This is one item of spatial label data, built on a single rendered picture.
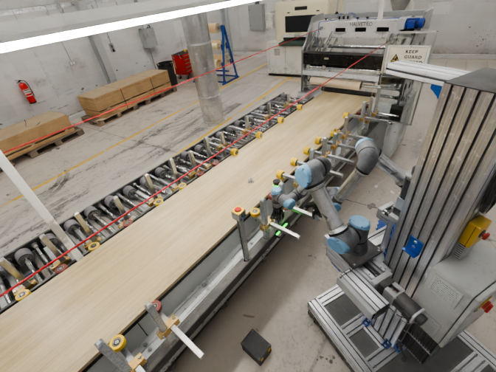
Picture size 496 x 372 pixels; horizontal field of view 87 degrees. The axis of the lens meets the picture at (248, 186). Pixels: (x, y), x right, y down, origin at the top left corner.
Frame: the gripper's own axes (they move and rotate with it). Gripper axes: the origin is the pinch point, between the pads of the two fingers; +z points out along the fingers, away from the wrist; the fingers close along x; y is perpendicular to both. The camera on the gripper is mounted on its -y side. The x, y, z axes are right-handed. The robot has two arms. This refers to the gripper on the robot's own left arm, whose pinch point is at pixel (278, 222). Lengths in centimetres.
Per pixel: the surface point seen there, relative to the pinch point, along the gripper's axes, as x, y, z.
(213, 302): -30, 65, 20
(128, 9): -52, 30, -146
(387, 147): 103, -255, 69
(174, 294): -57, 69, 15
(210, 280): -44, 46, 28
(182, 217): -80, 13, 0
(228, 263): -36, 28, 28
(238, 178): -52, -48, 0
